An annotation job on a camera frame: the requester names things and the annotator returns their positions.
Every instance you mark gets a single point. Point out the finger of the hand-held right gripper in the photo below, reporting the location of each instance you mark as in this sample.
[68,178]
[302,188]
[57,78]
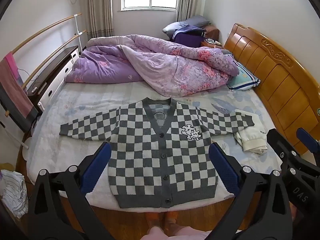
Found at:
[306,137]
[277,140]

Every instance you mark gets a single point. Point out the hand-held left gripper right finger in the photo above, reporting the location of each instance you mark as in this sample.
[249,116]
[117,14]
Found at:
[225,170]

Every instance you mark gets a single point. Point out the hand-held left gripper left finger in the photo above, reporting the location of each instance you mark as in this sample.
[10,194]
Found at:
[96,170]

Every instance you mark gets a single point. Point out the grey white checkered cardigan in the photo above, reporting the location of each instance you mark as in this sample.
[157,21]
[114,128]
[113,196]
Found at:
[150,155]

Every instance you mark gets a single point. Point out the striped clothes pile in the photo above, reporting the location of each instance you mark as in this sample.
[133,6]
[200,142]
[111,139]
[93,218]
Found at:
[13,192]

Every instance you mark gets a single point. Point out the white folded garment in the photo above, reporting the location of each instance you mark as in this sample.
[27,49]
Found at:
[252,137]

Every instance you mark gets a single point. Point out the bed with floral sheet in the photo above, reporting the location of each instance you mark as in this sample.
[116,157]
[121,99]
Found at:
[82,105]

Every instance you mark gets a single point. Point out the blue white pillow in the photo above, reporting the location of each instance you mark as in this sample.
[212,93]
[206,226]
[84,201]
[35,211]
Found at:
[243,78]

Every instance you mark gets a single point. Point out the orange slipper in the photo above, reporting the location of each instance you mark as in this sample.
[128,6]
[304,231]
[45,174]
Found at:
[171,217]
[153,221]

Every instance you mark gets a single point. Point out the wooden headboard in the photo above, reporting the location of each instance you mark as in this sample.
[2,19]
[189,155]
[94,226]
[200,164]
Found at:
[275,67]

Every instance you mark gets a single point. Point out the person's pink trousers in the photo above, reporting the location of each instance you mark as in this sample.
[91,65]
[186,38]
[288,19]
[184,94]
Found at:
[175,233]

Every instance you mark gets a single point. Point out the white drawer cabinet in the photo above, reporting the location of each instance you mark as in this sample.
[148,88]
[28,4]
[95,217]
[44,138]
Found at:
[57,70]

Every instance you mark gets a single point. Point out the wooden nightstand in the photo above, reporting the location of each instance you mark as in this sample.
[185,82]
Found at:
[212,43]

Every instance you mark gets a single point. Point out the pink and grey towel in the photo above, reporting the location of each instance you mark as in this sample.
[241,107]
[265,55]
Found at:
[15,85]

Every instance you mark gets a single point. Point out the purple floral quilt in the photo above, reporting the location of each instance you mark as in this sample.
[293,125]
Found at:
[150,62]

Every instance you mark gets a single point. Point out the dark purple cloth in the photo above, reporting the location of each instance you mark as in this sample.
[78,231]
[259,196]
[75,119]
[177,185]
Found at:
[187,37]

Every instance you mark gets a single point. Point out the grey pillow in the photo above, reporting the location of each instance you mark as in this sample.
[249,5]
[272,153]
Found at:
[190,21]

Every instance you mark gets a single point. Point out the beige striped curtain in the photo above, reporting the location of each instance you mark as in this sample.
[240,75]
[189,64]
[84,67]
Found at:
[187,0]
[100,10]

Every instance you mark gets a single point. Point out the white rail post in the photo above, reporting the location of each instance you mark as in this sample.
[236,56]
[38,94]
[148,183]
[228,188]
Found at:
[78,35]

